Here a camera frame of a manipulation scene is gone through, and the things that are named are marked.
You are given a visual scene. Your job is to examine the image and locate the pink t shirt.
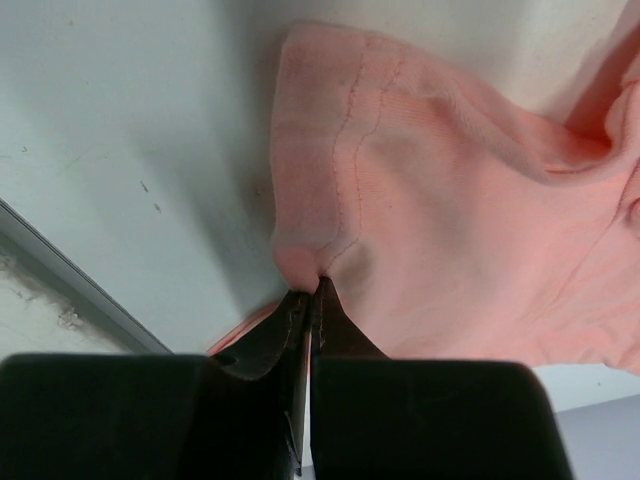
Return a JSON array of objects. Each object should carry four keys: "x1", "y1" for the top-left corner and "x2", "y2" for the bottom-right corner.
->
[{"x1": 207, "y1": 0, "x2": 640, "y2": 379}]

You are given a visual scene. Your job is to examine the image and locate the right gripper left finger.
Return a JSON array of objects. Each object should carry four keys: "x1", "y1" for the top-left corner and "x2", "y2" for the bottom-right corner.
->
[{"x1": 1, "y1": 293, "x2": 309, "y2": 479}]

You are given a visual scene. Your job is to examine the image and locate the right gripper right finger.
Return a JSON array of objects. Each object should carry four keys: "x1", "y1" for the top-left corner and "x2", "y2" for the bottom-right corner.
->
[{"x1": 309, "y1": 279, "x2": 573, "y2": 479}]

